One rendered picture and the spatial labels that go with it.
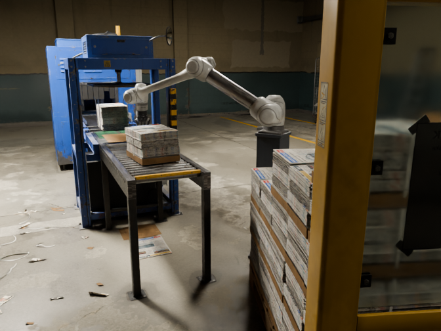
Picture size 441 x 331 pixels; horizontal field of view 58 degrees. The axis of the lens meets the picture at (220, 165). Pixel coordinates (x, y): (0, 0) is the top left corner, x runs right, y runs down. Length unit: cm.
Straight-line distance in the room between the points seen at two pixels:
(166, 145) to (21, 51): 859
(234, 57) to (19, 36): 579
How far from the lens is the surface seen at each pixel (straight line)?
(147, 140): 280
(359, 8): 80
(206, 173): 262
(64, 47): 603
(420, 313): 104
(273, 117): 266
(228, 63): 1231
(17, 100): 1121
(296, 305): 182
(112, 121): 452
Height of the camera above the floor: 147
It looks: 14 degrees down
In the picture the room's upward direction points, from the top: straight up
